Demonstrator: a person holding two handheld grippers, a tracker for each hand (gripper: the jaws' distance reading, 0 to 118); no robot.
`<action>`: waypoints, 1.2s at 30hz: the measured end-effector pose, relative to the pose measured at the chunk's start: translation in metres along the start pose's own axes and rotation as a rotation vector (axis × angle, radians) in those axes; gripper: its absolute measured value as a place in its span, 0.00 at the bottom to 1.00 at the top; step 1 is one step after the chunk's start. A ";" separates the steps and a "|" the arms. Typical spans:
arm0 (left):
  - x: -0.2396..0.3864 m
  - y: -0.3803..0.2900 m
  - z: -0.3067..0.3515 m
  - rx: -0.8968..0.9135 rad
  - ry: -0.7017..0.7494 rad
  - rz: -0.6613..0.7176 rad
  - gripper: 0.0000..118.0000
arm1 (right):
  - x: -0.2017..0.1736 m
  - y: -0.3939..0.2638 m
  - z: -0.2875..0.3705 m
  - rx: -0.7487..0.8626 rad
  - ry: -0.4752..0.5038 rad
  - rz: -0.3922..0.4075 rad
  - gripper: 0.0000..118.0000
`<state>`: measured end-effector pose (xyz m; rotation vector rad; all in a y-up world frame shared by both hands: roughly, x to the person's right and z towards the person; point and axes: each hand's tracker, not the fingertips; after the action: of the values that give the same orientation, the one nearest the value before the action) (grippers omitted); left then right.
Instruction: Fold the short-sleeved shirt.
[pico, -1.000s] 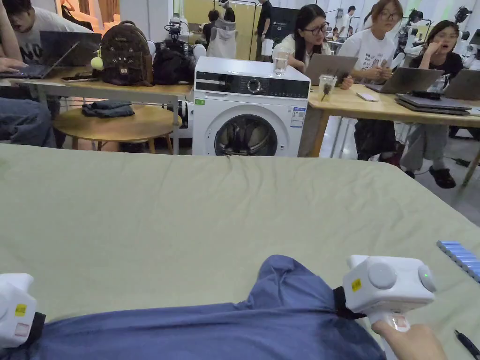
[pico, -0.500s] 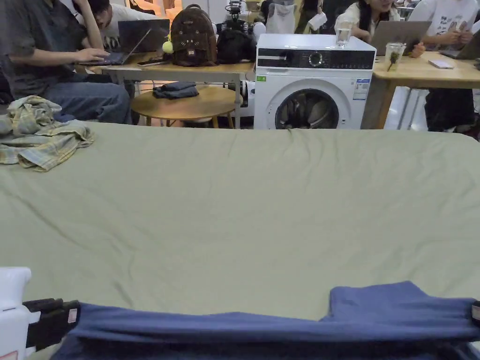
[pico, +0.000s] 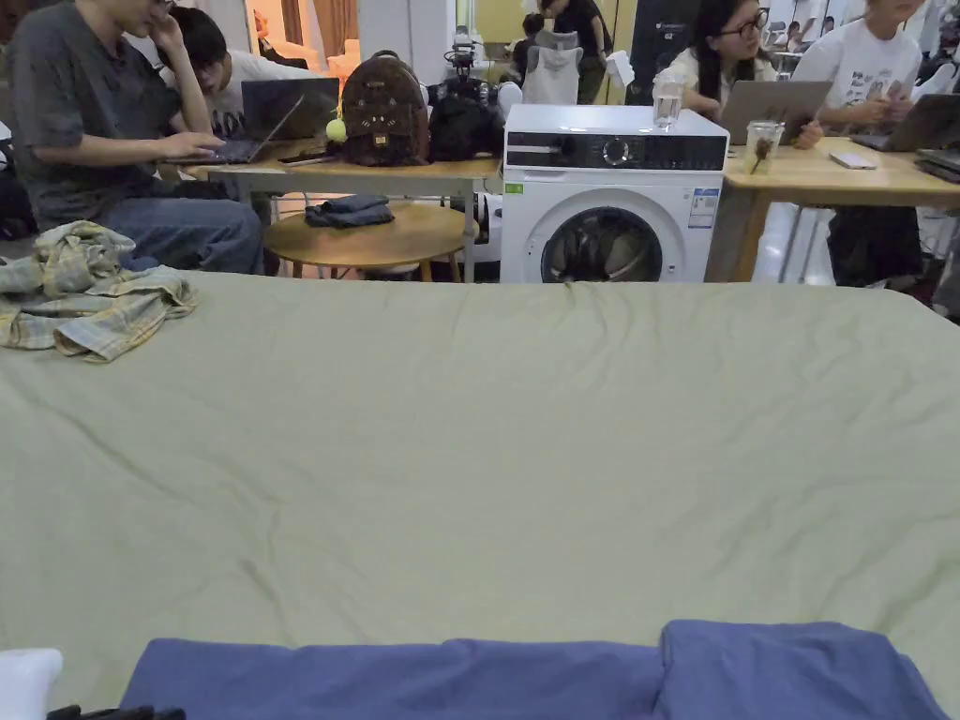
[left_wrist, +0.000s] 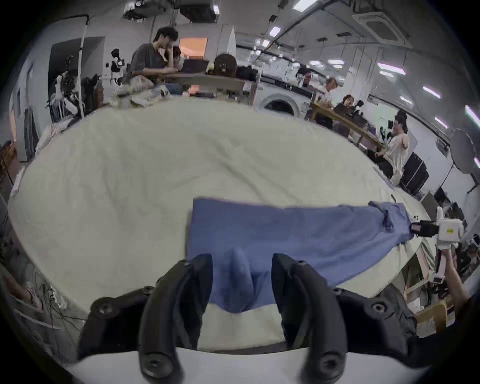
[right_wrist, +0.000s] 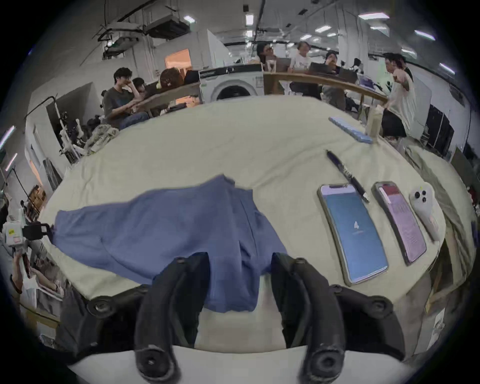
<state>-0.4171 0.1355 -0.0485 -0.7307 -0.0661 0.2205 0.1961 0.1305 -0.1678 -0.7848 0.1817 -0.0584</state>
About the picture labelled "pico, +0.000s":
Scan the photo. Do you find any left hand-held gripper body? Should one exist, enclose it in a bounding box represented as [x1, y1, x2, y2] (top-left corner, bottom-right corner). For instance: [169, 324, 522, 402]
[0, 648, 66, 720]

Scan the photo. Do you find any wooden table with laptops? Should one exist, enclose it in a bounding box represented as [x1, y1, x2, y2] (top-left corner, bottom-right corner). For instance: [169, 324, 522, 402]
[723, 78, 960, 284]

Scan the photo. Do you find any yellow grey plaid shirt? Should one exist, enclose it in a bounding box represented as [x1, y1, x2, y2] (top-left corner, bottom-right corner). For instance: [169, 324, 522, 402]
[0, 220, 200, 365]

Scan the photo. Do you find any long wooden table with bags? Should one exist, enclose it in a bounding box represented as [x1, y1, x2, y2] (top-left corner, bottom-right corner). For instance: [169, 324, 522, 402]
[159, 49, 505, 283]

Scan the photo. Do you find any bed with pale green sheet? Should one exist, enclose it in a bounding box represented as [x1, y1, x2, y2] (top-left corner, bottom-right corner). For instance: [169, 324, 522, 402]
[0, 268, 960, 720]

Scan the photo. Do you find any grey office chair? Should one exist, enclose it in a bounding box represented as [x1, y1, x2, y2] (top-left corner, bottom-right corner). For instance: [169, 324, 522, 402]
[520, 29, 586, 106]

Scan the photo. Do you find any dark blue garment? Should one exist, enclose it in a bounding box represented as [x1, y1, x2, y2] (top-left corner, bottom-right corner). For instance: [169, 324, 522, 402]
[119, 619, 953, 720]

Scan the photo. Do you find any white washing machine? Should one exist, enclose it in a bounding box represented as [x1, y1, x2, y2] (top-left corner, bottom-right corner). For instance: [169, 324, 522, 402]
[499, 74, 732, 286]

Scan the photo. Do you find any round wooden low table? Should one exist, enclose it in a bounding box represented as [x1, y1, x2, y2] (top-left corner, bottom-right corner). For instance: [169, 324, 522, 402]
[263, 194, 471, 283]

